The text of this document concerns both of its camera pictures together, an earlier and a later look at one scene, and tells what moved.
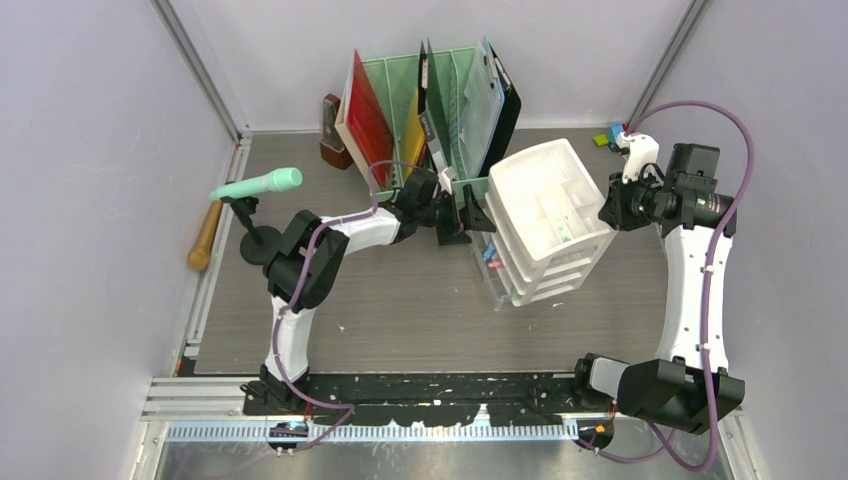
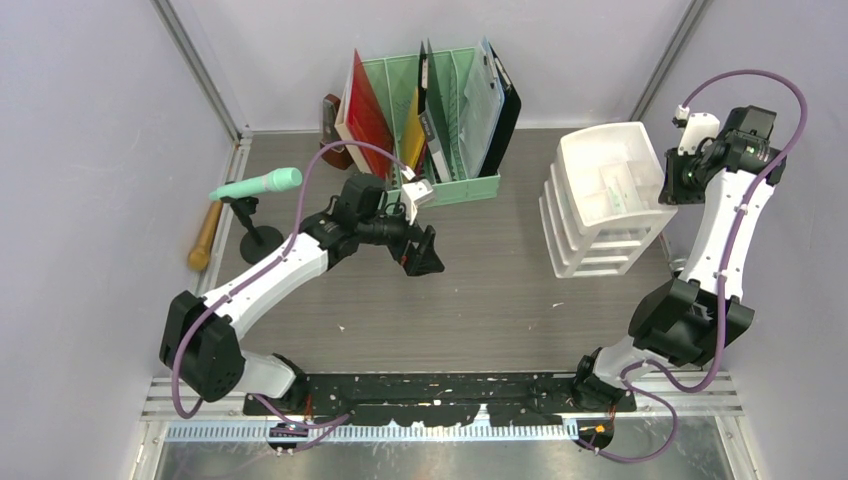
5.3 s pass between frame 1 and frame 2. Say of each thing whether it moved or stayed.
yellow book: stayed
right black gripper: moved
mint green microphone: stayed
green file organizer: stayed
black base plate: stayed
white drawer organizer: moved
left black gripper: moved
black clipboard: stayed
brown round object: stayed
